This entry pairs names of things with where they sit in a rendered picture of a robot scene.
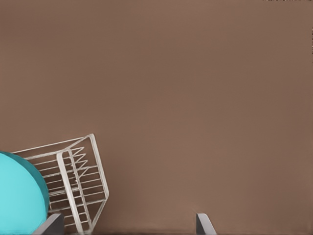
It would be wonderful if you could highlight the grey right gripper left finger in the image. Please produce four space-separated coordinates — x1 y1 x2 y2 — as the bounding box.
32 213 65 235

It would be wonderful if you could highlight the turquoise plate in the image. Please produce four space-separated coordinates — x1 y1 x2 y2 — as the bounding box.
0 150 50 235

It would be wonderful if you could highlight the white wire dish rack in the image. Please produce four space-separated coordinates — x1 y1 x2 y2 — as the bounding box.
10 133 110 233

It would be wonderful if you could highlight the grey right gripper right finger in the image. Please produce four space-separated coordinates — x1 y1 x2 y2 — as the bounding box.
196 212 217 235

